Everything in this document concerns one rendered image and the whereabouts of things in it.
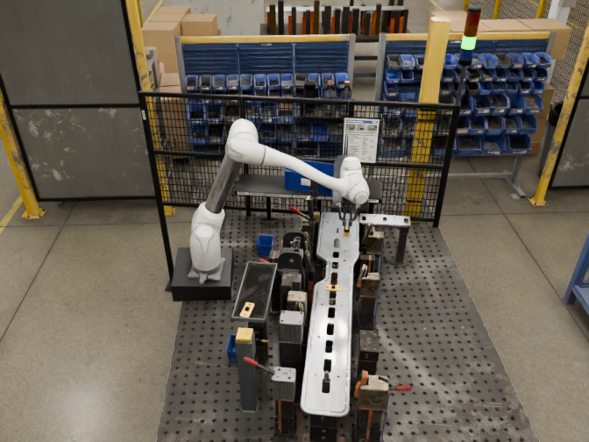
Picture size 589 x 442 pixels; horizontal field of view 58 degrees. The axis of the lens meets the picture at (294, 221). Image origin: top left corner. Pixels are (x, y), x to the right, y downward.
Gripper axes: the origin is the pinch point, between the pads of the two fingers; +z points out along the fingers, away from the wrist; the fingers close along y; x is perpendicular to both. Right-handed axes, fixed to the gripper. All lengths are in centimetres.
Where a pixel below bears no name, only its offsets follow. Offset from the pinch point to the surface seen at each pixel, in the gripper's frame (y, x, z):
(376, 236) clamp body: 15.9, -7.8, 0.3
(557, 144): 182, 206, 42
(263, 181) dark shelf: -54, 46, 2
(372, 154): 13, 54, -16
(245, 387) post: -39, -99, 18
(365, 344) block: 10, -84, 2
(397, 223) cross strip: 28.5, 12.4, 4.7
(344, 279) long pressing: -0.1, -39.8, 4.6
